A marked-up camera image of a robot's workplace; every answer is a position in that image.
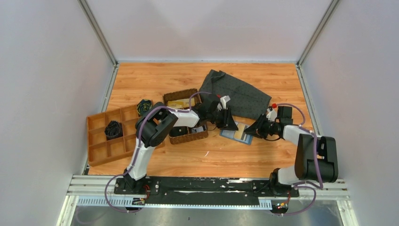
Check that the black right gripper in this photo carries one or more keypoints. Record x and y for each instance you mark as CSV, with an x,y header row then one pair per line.
x,y
257,129

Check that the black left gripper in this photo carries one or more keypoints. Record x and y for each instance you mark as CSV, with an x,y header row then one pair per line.
x,y
227,120

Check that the teal leather card holder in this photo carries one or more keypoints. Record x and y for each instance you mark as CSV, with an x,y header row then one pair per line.
x,y
230,133

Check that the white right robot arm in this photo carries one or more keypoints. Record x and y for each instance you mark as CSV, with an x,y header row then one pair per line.
x,y
316,160

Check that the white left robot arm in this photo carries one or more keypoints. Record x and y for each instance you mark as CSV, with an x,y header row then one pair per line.
x,y
154,126

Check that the dark grey dotted cloth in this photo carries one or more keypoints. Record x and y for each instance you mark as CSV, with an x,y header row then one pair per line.
x,y
246,100

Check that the woven wicker basket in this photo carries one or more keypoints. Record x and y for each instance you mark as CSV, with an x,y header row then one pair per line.
x,y
184,121

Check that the black rolled tie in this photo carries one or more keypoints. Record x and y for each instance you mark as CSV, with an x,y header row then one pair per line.
x,y
113,130

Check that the wooden compartment tray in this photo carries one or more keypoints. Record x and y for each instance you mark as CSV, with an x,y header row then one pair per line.
x,y
100,150

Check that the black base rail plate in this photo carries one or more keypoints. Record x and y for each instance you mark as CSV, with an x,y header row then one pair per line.
x,y
202,191

